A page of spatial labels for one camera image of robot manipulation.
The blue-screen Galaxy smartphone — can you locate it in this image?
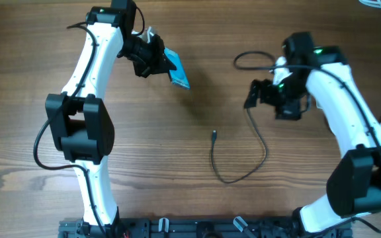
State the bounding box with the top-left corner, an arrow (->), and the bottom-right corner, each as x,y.
164,48 -> 191,90

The black USB charging cable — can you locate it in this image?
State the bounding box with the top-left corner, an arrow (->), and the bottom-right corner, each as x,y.
210,107 -> 269,184

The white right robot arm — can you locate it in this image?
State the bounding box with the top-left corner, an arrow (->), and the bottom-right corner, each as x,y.
244,32 -> 381,237

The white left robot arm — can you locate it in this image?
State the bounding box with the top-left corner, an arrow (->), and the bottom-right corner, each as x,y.
43,0 -> 190,237

